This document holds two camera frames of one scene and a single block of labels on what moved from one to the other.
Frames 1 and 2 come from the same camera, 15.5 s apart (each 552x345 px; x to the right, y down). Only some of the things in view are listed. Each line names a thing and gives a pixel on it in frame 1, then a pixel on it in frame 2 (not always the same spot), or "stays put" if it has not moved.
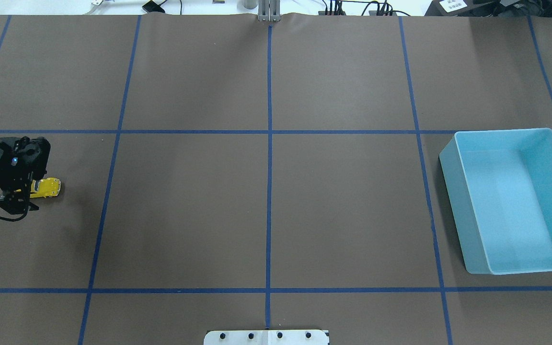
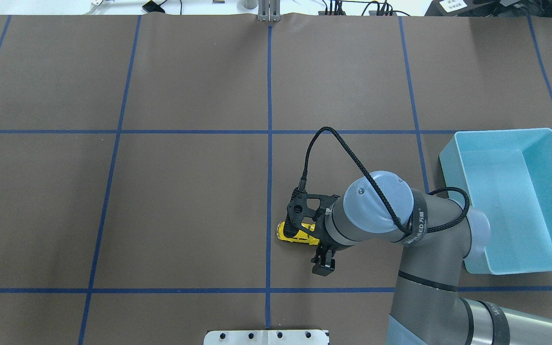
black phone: x=150 y=6 stays put
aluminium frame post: x=269 y=10 stays put
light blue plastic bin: x=515 y=205 stays put
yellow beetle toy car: x=46 y=187 to x=301 y=236
